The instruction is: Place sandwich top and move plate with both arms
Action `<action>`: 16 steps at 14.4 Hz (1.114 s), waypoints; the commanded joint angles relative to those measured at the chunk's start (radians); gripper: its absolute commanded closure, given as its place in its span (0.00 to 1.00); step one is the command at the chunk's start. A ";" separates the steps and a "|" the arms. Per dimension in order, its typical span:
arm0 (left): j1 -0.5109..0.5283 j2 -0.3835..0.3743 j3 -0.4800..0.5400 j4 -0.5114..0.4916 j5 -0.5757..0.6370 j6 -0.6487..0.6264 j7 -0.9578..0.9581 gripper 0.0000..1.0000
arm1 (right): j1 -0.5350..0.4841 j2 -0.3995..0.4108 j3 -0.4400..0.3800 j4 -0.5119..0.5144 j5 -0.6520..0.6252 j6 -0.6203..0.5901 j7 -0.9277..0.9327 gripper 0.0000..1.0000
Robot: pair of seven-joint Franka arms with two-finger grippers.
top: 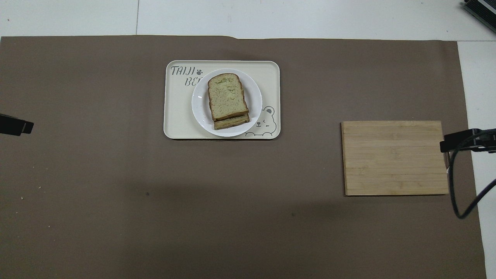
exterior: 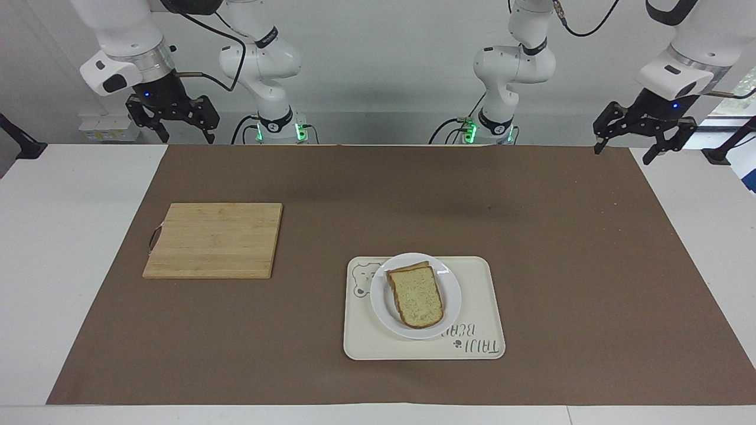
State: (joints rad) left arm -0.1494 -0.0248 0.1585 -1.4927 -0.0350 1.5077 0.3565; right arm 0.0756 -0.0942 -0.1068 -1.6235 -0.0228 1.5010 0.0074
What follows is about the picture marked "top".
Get white round plate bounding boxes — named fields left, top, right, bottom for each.
left=191, top=69, right=263, bottom=137

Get greenish toast bread slice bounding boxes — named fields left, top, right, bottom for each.
left=207, top=73, right=250, bottom=122

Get cream tray with bear print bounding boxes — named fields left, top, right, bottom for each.
left=163, top=60, right=281, bottom=140

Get bamboo cutting board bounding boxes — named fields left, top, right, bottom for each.
left=341, top=120, right=450, bottom=196

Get black stand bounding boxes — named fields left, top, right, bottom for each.
left=463, top=0, right=496, bottom=23

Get black cable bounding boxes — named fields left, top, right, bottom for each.
left=447, top=129, right=496, bottom=220

